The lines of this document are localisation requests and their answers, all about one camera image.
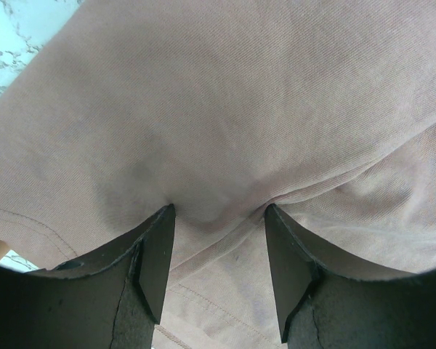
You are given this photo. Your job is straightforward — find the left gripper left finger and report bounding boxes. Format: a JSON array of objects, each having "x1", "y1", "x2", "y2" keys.
[{"x1": 0, "y1": 205, "x2": 175, "y2": 348}]

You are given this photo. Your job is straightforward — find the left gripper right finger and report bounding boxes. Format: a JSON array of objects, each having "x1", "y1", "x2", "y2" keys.
[{"x1": 265, "y1": 204, "x2": 436, "y2": 348}]

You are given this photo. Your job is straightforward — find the pink t shirt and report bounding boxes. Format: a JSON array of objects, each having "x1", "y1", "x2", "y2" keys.
[{"x1": 0, "y1": 1, "x2": 436, "y2": 348}]

